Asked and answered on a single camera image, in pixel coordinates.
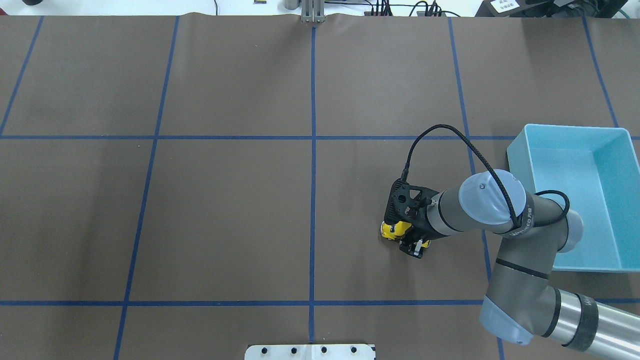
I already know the yellow beetle toy car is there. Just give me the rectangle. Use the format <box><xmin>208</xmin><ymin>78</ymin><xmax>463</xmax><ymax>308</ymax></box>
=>
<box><xmin>380</xmin><ymin>221</ymin><xmax>419</xmax><ymax>244</ymax></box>

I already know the black usb hub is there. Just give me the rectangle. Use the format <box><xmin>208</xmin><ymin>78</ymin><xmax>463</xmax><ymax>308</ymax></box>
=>
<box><xmin>361</xmin><ymin>0</ymin><xmax>459</xmax><ymax>18</ymax></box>

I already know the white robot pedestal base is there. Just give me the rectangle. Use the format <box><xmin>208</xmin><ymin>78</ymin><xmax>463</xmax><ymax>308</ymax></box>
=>
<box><xmin>244</xmin><ymin>343</ymin><xmax>377</xmax><ymax>360</ymax></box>

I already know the light blue plastic bin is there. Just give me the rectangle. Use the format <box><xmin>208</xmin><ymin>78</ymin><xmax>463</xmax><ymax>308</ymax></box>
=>
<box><xmin>507</xmin><ymin>123</ymin><xmax>640</xmax><ymax>272</ymax></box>

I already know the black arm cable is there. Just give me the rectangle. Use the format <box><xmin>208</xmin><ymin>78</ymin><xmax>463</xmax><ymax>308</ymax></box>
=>
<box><xmin>401</xmin><ymin>124</ymin><xmax>571</xmax><ymax>231</ymax></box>

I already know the aluminium frame post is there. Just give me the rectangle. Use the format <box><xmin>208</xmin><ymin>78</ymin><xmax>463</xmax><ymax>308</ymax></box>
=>
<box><xmin>299</xmin><ymin>0</ymin><xmax>326</xmax><ymax>24</ymax></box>

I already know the silver metal cylinder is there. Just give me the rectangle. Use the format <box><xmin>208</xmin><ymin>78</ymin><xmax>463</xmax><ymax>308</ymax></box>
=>
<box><xmin>282</xmin><ymin>0</ymin><xmax>301</xmax><ymax>10</ymax></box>

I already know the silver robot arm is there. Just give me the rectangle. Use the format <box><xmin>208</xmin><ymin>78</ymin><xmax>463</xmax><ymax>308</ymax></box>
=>
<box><xmin>381</xmin><ymin>170</ymin><xmax>640</xmax><ymax>360</ymax></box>

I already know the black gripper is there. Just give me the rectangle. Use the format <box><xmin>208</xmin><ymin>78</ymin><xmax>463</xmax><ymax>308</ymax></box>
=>
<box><xmin>383</xmin><ymin>178</ymin><xmax>446</xmax><ymax>259</ymax></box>

